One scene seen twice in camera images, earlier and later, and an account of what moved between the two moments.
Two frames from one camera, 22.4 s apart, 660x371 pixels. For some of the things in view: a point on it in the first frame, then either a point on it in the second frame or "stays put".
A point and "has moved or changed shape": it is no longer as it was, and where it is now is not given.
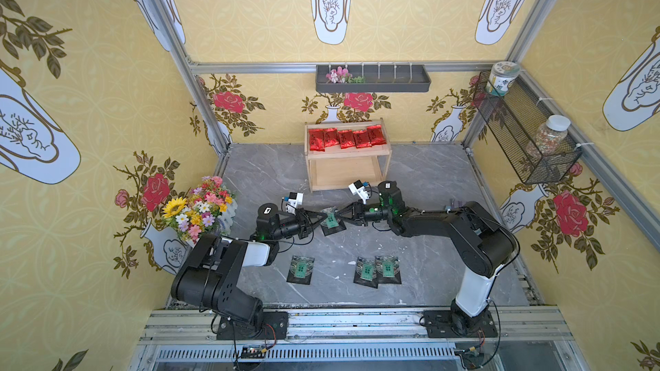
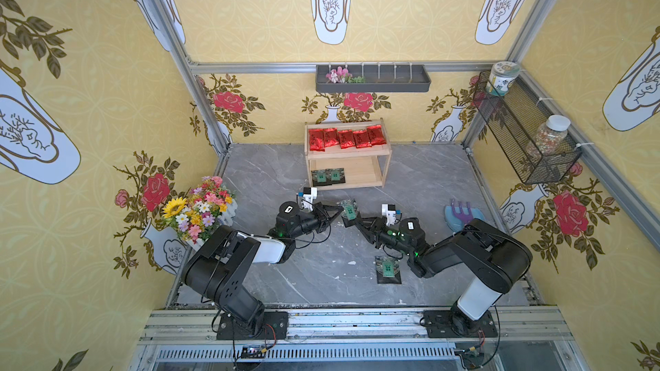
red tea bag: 331,137 stays put
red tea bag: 375,135 stays put
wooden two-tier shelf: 336,169 stays put
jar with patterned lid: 502,73 stays put
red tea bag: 362,138 stays put
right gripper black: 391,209 -> 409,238
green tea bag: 300,270 -> 337,175
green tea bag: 332,224 has moved or changed shape
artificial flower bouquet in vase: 209,209 stays put
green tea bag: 365,272 has moved or changed shape
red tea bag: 316,140 stays put
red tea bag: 346,139 stays put
